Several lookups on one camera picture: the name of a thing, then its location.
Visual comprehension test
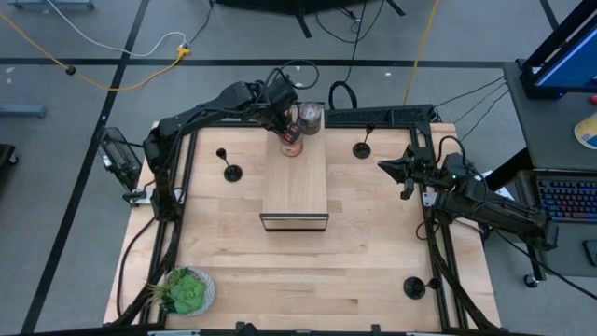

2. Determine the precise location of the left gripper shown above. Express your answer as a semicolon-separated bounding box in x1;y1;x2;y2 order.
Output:
260;76;305;145

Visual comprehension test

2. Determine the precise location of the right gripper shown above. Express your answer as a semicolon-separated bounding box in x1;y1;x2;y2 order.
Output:
376;143;448;189

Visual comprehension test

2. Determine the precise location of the orange candle jar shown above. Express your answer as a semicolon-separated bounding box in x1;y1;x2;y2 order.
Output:
279;124;306;158

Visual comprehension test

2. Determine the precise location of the grey candle jar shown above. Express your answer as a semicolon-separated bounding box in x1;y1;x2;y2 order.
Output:
298;101;324;137

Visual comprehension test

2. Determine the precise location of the black candlestick holder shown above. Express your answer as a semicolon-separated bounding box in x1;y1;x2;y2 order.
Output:
352;122;376;161
215;147;244;184
402;275;442;301

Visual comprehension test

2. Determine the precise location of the black perforated bar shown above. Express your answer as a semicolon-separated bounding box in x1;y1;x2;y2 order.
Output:
325;104;437;128

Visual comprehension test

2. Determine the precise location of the black stand base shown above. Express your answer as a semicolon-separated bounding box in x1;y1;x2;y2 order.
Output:
212;0;407;40

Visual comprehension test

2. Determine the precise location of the grey desk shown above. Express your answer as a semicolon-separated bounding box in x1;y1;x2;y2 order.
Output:
502;59;597;279

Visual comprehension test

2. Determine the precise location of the backlit keyboard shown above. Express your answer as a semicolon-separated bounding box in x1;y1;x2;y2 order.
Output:
535;176;597;224

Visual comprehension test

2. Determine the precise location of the black perforated box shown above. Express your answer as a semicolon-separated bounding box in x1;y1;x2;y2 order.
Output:
97;126;144;192

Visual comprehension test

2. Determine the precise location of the succulent in white pot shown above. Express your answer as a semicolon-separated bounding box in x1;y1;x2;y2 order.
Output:
146;265;217;317

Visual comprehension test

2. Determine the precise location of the yellow blue round plate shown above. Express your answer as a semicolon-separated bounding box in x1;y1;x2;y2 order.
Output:
574;111;597;151

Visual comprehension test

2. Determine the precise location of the monitor with blue screen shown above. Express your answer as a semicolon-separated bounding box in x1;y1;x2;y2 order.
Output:
519;0;597;100

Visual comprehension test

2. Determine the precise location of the grey floor foot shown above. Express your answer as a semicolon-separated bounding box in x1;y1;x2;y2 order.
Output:
7;0;96;11
0;104;48;119

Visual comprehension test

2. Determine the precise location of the black chair caster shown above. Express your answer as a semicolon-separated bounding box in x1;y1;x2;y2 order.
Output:
0;143;21;167

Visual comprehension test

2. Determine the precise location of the black coiled floor cable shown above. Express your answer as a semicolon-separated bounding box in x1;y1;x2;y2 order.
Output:
327;0;370;111

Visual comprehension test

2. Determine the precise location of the black table frame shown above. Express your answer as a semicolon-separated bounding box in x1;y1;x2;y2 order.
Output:
110;103;504;336

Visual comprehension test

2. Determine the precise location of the thin black cable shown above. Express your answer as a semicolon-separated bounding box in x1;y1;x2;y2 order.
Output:
436;75;507;109
459;89;510;144
451;82;508;125

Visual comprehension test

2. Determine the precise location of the yellow hanging cable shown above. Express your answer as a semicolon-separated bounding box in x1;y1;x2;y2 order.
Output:
403;0;442;106

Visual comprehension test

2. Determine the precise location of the yellow floor cable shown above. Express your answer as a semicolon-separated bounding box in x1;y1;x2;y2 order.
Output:
0;12;192;92

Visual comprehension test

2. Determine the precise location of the white floor cable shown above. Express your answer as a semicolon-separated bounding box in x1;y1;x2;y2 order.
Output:
44;0;188;58

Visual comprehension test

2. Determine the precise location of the black table cable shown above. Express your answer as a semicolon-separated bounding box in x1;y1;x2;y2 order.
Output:
115;215;160;319

